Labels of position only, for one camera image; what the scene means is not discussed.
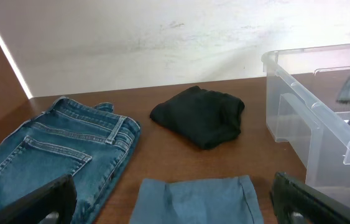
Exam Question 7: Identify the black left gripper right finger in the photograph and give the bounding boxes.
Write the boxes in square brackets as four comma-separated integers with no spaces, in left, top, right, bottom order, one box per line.
[270,172,350,224]

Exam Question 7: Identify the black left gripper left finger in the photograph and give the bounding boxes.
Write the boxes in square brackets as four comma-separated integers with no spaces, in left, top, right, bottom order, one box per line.
[0,174,77,224]

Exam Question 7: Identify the small blue cloth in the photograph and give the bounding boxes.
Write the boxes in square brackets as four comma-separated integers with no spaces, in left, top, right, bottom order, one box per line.
[129,175,264,224]

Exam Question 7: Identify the dark blue folded jeans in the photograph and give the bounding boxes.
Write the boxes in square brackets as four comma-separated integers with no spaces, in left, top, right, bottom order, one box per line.
[0,96,141,223]

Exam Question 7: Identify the clear plastic storage bin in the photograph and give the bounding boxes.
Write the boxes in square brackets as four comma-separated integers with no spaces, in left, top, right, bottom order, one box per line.
[261,44,350,208]

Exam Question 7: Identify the black folded cloth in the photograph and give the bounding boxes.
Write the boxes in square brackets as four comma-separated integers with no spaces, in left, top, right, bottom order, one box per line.
[150,86,245,150]

